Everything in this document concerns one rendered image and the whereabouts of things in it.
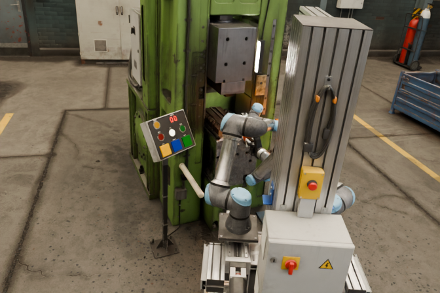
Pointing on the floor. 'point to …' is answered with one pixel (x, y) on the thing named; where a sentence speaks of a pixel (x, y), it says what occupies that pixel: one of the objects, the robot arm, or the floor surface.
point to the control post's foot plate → (164, 248)
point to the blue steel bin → (419, 97)
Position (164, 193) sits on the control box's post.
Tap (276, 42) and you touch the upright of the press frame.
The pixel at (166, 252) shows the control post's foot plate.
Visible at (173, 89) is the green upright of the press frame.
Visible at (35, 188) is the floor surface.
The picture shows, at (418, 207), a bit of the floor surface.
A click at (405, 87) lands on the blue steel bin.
